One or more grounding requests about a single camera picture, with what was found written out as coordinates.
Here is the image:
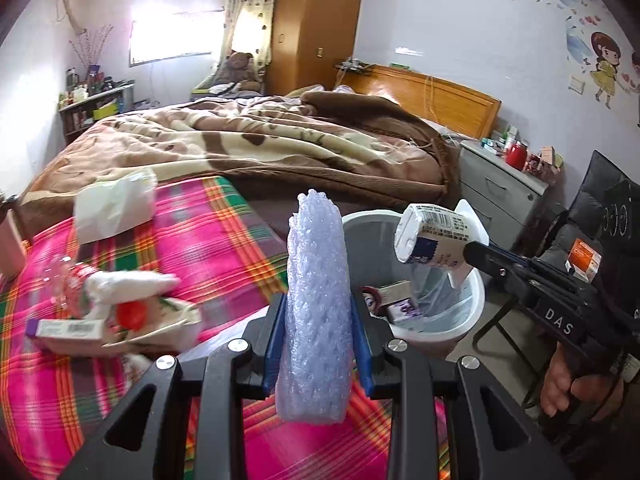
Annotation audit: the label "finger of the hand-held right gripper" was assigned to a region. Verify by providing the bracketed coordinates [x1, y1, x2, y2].
[462, 240, 538, 286]

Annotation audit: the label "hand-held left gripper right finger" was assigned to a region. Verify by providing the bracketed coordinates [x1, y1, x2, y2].
[350, 292, 576, 480]

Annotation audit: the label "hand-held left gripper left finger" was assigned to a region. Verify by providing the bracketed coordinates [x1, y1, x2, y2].
[60, 292, 288, 480]

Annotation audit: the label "red drink can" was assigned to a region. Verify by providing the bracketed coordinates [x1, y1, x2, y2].
[361, 286, 387, 318]

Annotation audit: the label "purple printed drink carton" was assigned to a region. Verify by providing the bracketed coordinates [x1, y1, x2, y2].
[387, 300, 426, 323]

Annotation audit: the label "white milk carton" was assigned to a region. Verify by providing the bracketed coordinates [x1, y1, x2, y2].
[394, 200, 488, 288]

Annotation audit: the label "bubble wrap roll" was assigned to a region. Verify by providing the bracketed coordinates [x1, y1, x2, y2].
[275, 189, 355, 425]

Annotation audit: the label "white round trash bin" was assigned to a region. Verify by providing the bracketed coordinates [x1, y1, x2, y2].
[341, 210, 487, 358]

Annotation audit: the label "beige printed paper bag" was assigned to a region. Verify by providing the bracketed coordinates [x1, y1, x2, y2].
[102, 295, 203, 356]

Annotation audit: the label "clear plastic bottle red label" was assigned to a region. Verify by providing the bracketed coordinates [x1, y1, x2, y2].
[37, 255, 101, 318]

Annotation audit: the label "person's right hand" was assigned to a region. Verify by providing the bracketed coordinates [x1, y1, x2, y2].
[539, 345, 628, 418]

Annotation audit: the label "grey nightstand with drawers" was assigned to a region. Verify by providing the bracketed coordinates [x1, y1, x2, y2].
[457, 140, 551, 241]

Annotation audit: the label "clear plastic bin liner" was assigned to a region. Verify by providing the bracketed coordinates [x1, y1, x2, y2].
[350, 215, 481, 331]

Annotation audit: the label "red cup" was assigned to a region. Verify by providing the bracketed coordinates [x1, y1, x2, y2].
[505, 141, 528, 171]

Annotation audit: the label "pink plaid blanket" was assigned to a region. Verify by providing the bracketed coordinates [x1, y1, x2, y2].
[0, 175, 451, 480]

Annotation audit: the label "black folding chair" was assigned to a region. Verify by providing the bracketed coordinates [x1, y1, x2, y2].
[472, 150, 631, 361]

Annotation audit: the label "white foam net sleeve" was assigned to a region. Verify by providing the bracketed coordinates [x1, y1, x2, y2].
[85, 270, 182, 306]
[120, 350, 153, 386]

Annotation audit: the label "wooden bed headboard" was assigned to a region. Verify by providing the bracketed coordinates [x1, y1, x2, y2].
[340, 64, 502, 140]

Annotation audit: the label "brown patterned fleece blanket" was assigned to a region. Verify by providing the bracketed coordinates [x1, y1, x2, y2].
[17, 85, 463, 241]

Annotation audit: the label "small long cardboard box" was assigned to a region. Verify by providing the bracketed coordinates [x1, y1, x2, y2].
[25, 317, 108, 356]

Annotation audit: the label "white tissue pack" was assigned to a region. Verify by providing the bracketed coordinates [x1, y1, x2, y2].
[73, 168, 158, 245]

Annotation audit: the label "brown teddy bear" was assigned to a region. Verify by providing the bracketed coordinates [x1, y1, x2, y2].
[212, 51, 261, 93]

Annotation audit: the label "pink mug with brown lid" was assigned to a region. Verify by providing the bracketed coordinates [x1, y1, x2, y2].
[0, 192, 28, 281]

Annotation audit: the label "wooden wardrobe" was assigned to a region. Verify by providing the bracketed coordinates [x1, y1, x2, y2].
[265, 0, 367, 96]

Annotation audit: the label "cluttered shelf unit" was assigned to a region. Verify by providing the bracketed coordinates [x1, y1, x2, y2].
[59, 82, 136, 143]

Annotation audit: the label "cluster of bottles and jars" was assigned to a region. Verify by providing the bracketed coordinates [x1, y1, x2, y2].
[59, 65, 132, 106]

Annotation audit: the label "bright window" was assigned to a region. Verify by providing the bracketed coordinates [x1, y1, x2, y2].
[129, 10, 226, 67]

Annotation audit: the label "patterned curtain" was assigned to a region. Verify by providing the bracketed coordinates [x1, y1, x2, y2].
[220, 0, 281, 83]

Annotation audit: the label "decorative dry branches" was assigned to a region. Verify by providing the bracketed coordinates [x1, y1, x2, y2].
[70, 25, 113, 68]

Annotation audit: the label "wrapped air conditioner pipe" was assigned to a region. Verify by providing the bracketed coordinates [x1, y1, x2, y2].
[59, 0, 86, 31]

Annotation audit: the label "white charging cable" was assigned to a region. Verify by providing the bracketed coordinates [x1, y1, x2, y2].
[424, 75, 440, 122]

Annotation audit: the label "cartoon children wall sticker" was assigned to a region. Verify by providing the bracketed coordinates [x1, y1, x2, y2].
[565, 30, 640, 128]

